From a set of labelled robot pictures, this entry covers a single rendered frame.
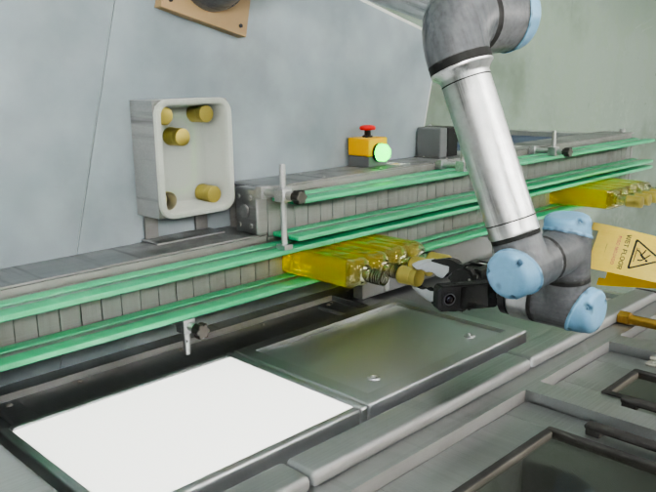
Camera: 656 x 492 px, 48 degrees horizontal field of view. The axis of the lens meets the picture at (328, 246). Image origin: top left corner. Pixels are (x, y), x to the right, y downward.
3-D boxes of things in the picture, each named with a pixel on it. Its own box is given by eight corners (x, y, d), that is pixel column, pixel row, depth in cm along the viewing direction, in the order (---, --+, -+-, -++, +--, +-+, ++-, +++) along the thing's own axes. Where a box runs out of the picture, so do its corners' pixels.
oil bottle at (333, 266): (281, 271, 157) (355, 291, 142) (281, 246, 156) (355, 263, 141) (301, 266, 161) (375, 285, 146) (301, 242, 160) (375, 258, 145)
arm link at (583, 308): (610, 279, 120) (608, 328, 122) (549, 267, 127) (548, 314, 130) (588, 293, 115) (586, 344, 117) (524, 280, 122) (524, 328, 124)
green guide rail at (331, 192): (271, 200, 151) (298, 205, 146) (271, 195, 151) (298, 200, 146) (633, 141, 272) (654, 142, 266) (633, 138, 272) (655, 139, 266)
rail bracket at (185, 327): (153, 346, 137) (195, 364, 128) (151, 310, 136) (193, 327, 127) (172, 341, 140) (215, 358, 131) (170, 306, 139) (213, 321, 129)
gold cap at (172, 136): (161, 127, 144) (175, 128, 141) (177, 126, 146) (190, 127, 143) (162, 145, 145) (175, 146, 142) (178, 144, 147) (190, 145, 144)
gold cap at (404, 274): (395, 284, 143) (413, 289, 140) (395, 266, 142) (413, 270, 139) (407, 280, 145) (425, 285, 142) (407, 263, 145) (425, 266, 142)
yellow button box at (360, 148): (347, 165, 185) (368, 167, 180) (346, 135, 184) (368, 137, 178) (365, 162, 190) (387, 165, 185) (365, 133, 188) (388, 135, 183)
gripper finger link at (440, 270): (428, 261, 146) (466, 275, 140) (408, 266, 142) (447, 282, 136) (430, 246, 145) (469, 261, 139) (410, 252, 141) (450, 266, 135)
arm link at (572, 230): (568, 227, 111) (566, 297, 113) (602, 212, 118) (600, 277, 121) (521, 221, 116) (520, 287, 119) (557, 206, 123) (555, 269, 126)
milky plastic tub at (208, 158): (138, 216, 145) (162, 221, 139) (129, 99, 140) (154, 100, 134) (210, 204, 157) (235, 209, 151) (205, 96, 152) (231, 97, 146)
